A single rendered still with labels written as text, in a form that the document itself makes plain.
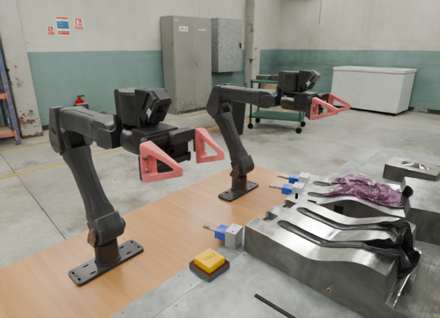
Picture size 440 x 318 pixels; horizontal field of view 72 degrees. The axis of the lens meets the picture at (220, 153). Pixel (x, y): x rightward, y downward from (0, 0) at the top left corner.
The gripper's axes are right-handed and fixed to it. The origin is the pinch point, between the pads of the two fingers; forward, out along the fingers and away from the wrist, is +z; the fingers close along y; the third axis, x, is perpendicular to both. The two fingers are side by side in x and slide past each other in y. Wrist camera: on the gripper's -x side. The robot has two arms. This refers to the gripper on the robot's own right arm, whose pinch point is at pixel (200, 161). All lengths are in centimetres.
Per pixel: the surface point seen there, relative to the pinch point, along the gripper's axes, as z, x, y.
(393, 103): -115, 94, 677
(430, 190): 25, 29, 87
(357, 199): 7, 30, 66
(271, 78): -254, 36, 423
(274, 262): -1.3, 38.5, 29.1
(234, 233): -14.7, 34.8, 28.0
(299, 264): 6.1, 34.7, 28.9
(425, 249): 29, 40, 66
